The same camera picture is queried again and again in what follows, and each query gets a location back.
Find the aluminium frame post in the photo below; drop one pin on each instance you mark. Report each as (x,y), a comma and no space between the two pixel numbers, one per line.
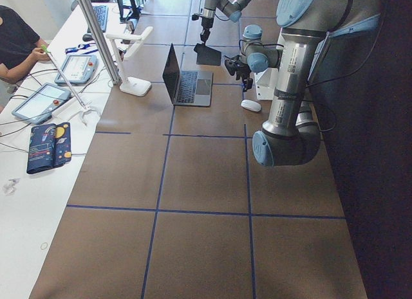
(94,26)

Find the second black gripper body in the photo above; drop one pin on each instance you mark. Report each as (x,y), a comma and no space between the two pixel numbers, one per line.
(206,24)

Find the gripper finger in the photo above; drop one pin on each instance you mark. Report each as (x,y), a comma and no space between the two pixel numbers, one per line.
(207,34)
(203,36)

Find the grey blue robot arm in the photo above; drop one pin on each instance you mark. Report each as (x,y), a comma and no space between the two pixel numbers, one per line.
(290,136)

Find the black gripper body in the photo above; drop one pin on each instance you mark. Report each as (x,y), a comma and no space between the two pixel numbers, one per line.
(240,66)

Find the blue teach pendant near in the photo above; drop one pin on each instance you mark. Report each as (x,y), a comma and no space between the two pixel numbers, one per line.
(39,106)

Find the black mouse pad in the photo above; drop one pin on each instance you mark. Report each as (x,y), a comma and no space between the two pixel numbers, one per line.
(207,55)

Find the blue teach pendant far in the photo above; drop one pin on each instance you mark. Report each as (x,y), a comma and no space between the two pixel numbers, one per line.
(78,69)

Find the white desk lamp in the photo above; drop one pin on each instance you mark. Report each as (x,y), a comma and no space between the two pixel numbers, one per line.
(131,85)

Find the person in black shirt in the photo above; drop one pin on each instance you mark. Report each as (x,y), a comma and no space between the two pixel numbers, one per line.
(21,47)

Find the black keyboard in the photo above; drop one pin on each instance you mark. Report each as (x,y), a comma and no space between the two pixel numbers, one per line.
(101,12)

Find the black monitor stand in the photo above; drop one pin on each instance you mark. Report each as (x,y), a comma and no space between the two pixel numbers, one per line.
(128,10)

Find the blue teach pendant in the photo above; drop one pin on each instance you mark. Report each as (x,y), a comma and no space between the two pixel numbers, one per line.
(78,69)
(39,106)

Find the reacher grabber stick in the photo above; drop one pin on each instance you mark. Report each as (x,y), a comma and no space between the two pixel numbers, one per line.
(85,108)

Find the dark space pattern pouch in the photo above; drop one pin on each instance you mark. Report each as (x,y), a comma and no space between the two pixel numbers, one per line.
(49,147)

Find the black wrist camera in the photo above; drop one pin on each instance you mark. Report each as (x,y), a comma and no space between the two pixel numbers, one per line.
(232,64)

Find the white computer mouse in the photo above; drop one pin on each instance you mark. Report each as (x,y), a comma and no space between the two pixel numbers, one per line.
(251,105)

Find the second grey blue robot arm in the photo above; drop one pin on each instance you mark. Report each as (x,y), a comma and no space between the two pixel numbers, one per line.
(207,14)

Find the black desk mouse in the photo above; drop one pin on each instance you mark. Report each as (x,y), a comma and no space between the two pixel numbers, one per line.
(87,37)

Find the grey laptop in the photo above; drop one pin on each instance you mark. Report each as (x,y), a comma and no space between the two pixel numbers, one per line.
(186,88)

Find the white mounting post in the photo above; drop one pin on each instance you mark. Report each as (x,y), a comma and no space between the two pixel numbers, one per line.
(267,86)

